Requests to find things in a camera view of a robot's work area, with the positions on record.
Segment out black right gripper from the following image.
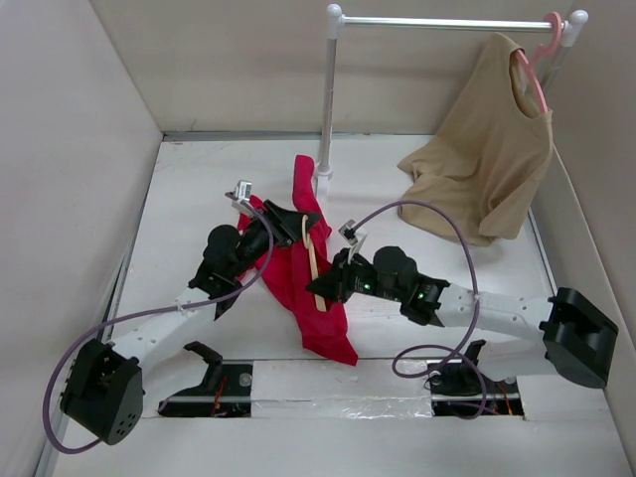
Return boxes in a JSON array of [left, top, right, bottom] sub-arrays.
[[304, 249, 403, 306]]

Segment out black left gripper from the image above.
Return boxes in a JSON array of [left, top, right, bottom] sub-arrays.
[[230, 201, 317, 278]]

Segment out beige plastic hanger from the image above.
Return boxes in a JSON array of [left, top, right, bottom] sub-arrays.
[[301, 215, 327, 313]]

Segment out red t shirt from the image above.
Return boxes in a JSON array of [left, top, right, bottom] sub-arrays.
[[252, 155, 358, 366]]

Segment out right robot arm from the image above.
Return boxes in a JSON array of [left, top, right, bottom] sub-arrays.
[[331, 246, 618, 391]]

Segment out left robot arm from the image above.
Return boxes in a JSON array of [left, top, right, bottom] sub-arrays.
[[60, 201, 322, 445]]

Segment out beige t shirt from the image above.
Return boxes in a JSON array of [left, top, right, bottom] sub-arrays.
[[398, 33, 554, 246]]

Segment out pink plastic hanger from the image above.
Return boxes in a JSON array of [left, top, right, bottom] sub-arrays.
[[510, 12, 564, 117]]

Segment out white clothes rack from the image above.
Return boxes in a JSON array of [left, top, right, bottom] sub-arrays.
[[314, 3, 589, 207]]

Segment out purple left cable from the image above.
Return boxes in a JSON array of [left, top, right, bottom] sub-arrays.
[[42, 191, 275, 456]]

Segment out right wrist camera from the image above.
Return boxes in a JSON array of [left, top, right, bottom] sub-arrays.
[[339, 220, 368, 263]]

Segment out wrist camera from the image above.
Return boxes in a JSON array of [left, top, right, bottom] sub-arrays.
[[225, 180, 252, 210], [339, 220, 368, 263]]

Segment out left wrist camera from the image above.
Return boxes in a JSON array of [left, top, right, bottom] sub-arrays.
[[225, 180, 252, 210]]

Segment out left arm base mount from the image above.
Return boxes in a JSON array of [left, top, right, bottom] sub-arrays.
[[157, 341, 253, 418]]

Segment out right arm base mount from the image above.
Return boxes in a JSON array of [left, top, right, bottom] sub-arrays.
[[424, 358, 524, 419]]

